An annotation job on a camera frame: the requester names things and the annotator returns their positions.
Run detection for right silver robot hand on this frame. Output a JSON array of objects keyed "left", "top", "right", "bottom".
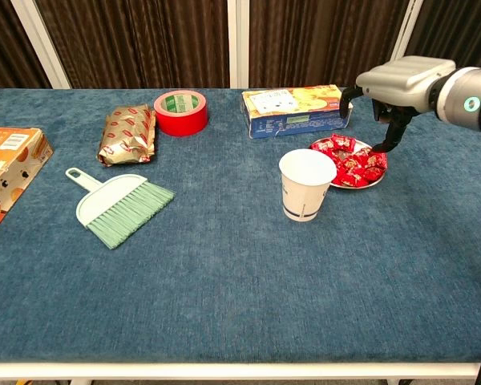
[{"left": 339, "top": 55, "right": 456, "bottom": 154}]

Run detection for red candies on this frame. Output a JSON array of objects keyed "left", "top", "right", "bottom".
[{"left": 310, "top": 133, "right": 388, "bottom": 188}]

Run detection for white paper cup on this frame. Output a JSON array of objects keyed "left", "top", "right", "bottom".
[{"left": 278, "top": 148, "right": 338, "bottom": 222}]

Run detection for round silver metal plate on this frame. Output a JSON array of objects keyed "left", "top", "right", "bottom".
[{"left": 308, "top": 137, "right": 388, "bottom": 189}]

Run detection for dark brown pleated curtain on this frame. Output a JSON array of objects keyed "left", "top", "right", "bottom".
[
  {"left": 34, "top": 0, "right": 230, "bottom": 90},
  {"left": 248, "top": 0, "right": 412, "bottom": 90},
  {"left": 402, "top": 0, "right": 481, "bottom": 71},
  {"left": 0, "top": 0, "right": 51, "bottom": 92}
]

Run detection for yellow blue biscuit box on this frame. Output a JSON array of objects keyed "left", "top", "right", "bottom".
[{"left": 240, "top": 83, "right": 354, "bottom": 140}]

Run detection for red tape roll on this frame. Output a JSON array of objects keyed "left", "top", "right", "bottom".
[{"left": 153, "top": 90, "right": 208, "bottom": 138}]

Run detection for blue felt table cover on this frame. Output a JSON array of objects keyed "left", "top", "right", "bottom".
[{"left": 0, "top": 87, "right": 481, "bottom": 364}]

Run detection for gold foil snack pack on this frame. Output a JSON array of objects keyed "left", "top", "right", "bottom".
[{"left": 97, "top": 103, "right": 157, "bottom": 168}]

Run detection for teal hand brush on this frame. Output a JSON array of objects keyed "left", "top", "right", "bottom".
[{"left": 65, "top": 167, "right": 176, "bottom": 250}]

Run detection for orange cardboard box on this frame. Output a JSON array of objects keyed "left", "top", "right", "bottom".
[{"left": 0, "top": 127, "right": 55, "bottom": 244}]

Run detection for white partition post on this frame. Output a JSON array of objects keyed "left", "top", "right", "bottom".
[
  {"left": 227, "top": 0, "right": 250, "bottom": 89},
  {"left": 10, "top": 0, "right": 72, "bottom": 90},
  {"left": 390, "top": 0, "right": 424, "bottom": 63}
]

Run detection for white table frame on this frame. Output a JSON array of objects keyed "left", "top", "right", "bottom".
[{"left": 0, "top": 362, "right": 481, "bottom": 385}]

